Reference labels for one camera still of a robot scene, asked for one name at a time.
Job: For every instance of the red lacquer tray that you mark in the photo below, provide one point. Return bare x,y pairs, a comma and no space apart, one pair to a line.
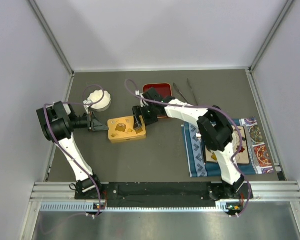
160,88

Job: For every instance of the white scalloped dish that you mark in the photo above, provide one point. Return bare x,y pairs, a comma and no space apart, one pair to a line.
101,100

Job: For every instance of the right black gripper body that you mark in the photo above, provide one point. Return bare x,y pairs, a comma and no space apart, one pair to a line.
149,114

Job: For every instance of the silver fork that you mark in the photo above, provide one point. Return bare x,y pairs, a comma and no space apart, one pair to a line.
198,135

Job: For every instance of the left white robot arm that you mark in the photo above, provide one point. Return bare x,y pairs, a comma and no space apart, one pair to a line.
58,122

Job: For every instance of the metal tongs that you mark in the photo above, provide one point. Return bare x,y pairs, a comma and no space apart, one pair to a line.
186,92

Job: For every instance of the floral square plate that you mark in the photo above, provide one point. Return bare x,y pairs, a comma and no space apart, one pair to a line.
243,156

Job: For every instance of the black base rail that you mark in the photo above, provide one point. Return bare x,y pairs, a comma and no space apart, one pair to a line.
167,194

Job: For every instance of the blue patterned cloth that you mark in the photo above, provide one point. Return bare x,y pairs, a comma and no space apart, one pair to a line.
195,153

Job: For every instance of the gold cookie tin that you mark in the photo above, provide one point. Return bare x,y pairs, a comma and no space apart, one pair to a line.
116,138

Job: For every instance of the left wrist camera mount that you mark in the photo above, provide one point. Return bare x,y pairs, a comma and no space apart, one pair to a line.
88,104

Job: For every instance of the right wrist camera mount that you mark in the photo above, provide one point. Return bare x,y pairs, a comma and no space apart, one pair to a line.
143,102

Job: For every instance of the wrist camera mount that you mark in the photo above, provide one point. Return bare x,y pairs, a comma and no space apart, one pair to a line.
143,102
88,104

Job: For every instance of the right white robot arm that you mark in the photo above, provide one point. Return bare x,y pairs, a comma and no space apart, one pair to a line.
216,130

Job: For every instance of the silver tin lid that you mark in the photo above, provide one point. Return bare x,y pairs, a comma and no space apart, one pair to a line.
125,125

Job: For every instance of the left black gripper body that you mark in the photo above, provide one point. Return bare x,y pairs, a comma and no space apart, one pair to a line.
89,124

